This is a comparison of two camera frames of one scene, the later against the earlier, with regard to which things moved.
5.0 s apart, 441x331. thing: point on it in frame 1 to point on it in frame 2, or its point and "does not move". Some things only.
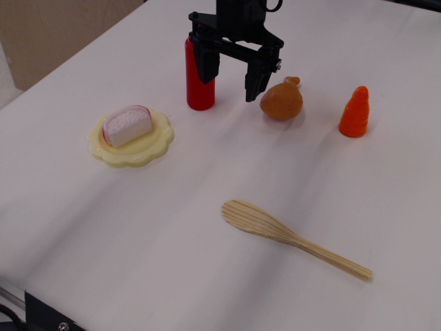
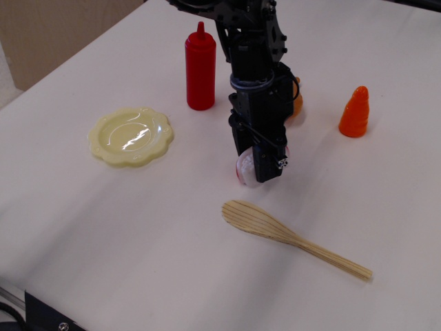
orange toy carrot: (354, 121) does not move
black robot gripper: (241, 20) to (262, 103)
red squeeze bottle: (200, 96) does not move
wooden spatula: (260, 220) does not move
